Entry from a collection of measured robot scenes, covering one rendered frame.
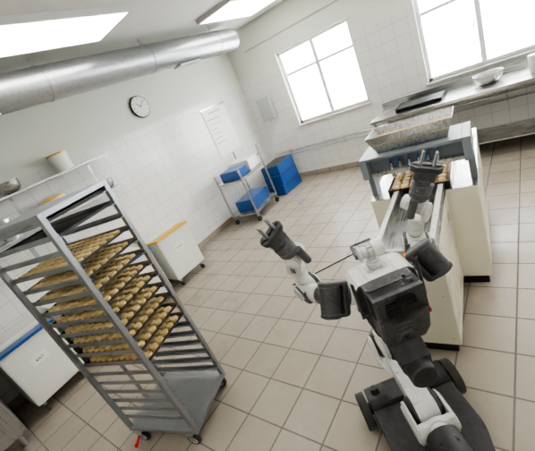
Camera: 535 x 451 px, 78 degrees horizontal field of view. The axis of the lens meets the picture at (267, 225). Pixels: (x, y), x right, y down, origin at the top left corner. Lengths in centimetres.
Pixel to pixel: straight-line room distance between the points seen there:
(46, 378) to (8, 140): 258
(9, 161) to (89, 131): 100
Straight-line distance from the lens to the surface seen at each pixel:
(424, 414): 194
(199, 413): 270
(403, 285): 133
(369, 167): 265
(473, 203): 265
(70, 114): 505
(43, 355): 410
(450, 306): 227
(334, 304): 140
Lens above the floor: 192
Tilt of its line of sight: 21 degrees down
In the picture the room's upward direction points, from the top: 24 degrees counter-clockwise
